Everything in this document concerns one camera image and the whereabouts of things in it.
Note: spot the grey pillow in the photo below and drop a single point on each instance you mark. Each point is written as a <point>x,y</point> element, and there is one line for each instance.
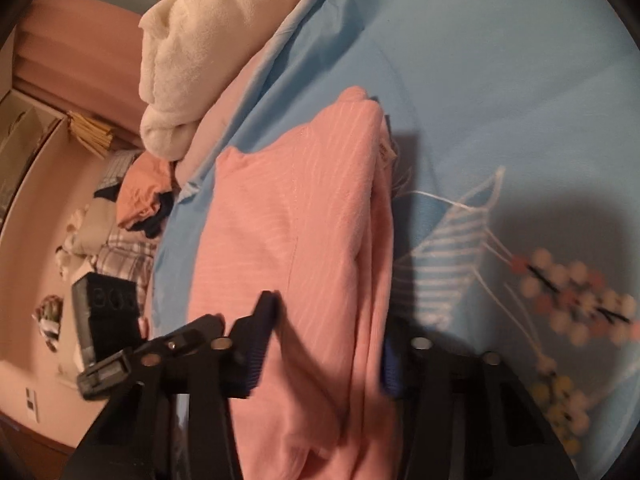
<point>95,230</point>

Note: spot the white plush toys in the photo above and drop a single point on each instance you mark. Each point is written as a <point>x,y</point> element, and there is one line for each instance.
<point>70,255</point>

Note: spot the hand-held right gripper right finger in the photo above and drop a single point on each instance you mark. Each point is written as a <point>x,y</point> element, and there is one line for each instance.
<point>392,365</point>

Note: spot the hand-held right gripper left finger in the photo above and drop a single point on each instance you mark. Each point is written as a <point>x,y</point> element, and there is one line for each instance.
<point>260,340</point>

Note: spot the mauve bed sheet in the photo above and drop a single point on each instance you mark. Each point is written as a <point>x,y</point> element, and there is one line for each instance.
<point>220,110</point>

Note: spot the straw fringe hanging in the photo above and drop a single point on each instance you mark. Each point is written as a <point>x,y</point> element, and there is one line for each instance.
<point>92,132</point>

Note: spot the blue floral blanket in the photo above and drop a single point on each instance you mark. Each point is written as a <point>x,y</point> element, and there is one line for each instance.
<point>475,85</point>

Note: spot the pink long-sleeve shirt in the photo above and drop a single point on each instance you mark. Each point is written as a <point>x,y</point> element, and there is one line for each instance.
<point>300,235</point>

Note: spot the pink curtain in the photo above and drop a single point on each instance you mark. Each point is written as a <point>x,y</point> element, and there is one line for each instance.
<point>75,45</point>

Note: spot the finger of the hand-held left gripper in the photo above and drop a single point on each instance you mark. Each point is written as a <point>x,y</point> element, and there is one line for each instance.
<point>195,330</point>

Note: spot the dark navy clothes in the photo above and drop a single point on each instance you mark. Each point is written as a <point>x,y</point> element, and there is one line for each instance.
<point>157,217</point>

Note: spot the patterned cloth bundle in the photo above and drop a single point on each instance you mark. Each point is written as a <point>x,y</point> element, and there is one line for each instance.
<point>48,320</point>

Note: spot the dark striped cloth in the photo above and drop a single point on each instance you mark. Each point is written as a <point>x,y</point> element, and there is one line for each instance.
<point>117,172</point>

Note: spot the cream wall shelf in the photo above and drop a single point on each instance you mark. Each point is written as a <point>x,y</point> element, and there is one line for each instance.
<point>30,155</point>

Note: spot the white wall socket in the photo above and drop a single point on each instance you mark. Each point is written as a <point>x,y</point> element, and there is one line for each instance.
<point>31,404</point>

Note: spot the white plush goose toy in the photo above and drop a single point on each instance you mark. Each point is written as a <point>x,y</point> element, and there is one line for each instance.
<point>200,50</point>

